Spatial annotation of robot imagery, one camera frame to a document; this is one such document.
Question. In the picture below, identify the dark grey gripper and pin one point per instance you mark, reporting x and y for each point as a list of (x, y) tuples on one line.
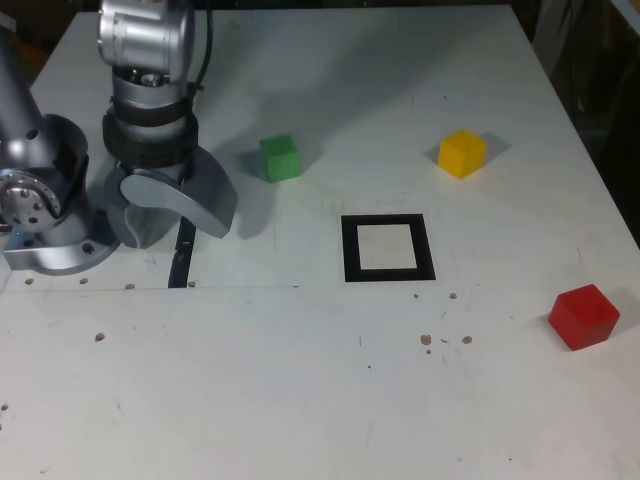
[(165, 172)]

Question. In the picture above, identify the green cube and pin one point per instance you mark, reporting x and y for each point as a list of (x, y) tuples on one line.
[(280, 160)]

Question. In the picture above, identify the yellow cube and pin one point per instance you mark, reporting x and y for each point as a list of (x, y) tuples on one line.
[(462, 155)]

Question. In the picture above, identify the red cube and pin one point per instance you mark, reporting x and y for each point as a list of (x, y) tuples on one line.
[(582, 320)]

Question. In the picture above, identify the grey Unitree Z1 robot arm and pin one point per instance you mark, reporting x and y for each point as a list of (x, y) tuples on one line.
[(145, 40)]

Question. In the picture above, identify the black tape square outline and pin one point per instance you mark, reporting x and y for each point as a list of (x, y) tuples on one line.
[(350, 250)]

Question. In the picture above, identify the black tape strip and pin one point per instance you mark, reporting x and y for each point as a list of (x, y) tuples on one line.
[(180, 260)]

